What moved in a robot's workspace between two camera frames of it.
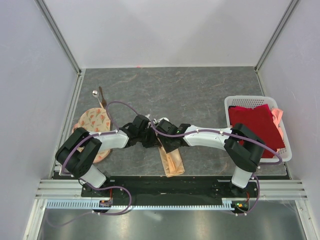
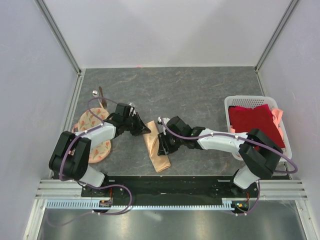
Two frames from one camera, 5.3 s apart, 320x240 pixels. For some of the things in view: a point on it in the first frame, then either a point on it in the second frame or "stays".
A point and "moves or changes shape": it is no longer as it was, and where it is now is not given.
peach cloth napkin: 172,161 moves or changes shape
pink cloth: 277,114 stays
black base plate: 165,190 stays
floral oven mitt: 94,120 stays
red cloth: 260,120 stays
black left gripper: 153,142 to 141,128
